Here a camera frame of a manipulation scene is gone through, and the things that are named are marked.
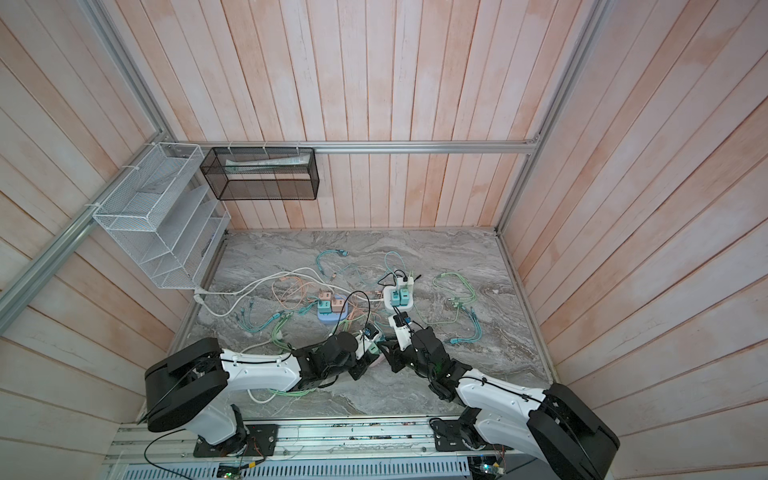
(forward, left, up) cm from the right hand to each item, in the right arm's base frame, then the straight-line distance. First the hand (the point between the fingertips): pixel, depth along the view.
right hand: (382, 341), depth 83 cm
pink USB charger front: (+11, +14, +1) cm, 18 cm away
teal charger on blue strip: (+11, +18, 0) cm, 21 cm away
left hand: (-3, +3, -4) cm, 6 cm away
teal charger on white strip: (+15, -5, 0) cm, 16 cm away
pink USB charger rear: (+15, +18, 0) cm, 23 cm away
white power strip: (+19, -6, +2) cm, 20 cm away
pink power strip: (-4, +1, -4) cm, 6 cm away
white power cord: (+11, +59, -5) cm, 60 cm away
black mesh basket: (+54, +44, +19) cm, 72 cm away
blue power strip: (+9, +16, -4) cm, 19 cm away
